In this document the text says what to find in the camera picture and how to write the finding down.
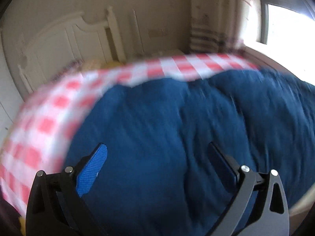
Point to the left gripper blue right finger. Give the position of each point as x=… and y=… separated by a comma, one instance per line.
x=259, y=205

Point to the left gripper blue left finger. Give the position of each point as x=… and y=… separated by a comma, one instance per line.
x=56, y=205

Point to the blue puffer jacket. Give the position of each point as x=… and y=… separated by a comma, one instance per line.
x=158, y=178

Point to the pink white checkered bedsheet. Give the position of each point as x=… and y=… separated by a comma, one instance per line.
x=41, y=134

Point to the white wardrobe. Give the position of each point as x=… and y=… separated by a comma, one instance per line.
x=10, y=98

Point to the yellow pillow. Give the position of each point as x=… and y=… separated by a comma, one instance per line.
x=96, y=64

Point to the white wooden headboard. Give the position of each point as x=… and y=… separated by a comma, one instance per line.
x=66, y=39

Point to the white leaning rod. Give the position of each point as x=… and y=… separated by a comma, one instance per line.
x=139, y=37

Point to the patterned window curtain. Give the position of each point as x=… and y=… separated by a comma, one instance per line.
x=224, y=26

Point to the dark framed window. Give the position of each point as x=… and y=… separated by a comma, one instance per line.
x=287, y=22

